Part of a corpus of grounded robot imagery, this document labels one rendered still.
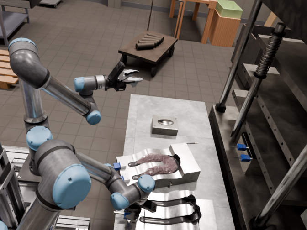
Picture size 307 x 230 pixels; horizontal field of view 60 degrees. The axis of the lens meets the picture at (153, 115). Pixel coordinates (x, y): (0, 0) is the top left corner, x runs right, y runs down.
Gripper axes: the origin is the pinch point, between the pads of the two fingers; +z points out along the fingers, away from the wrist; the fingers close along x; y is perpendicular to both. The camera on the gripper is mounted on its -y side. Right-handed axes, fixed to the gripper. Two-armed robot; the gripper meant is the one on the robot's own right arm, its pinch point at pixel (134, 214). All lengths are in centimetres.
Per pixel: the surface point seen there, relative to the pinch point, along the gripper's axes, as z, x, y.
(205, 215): 3.3, -6.8, -41.8
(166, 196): 5.1, -15.6, -19.0
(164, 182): 10.2, -27.4, -19.3
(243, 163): 8, -52, -78
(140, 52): 106, -303, -6
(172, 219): 1.8, -0.7, -21.6
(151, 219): 4.7, -0.3, -10.3
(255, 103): -8, -102, -91
